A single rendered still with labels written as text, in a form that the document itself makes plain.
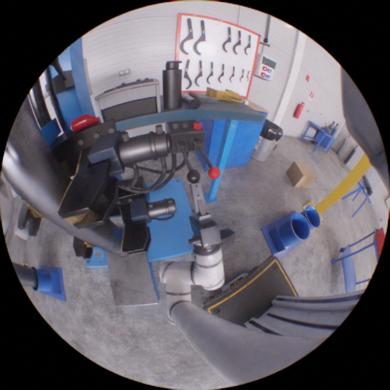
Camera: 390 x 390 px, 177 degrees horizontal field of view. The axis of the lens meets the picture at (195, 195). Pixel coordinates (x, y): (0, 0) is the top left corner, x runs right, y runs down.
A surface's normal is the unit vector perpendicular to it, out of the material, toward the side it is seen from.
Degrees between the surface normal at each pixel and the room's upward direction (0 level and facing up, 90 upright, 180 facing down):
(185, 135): 90
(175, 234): 0
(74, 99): 90
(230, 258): 0
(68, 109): 90
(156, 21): 90
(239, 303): 0
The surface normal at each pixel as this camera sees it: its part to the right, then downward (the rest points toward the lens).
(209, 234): 0.24, 0.08
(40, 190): 0.86, 0.44
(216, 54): 0.29, 0.80
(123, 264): 0.07, -0.57
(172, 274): -0.23, -0.55
